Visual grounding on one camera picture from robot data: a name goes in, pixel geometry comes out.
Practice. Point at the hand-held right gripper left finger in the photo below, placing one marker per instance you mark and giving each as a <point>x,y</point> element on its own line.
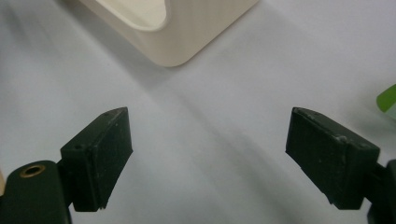
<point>96,161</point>

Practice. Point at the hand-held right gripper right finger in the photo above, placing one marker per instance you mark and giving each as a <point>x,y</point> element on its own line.
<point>330,158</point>

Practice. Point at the green and white object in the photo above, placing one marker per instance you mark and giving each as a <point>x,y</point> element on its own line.
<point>387,100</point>

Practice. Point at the cream plastic container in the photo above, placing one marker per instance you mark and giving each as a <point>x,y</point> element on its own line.
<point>183,34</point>

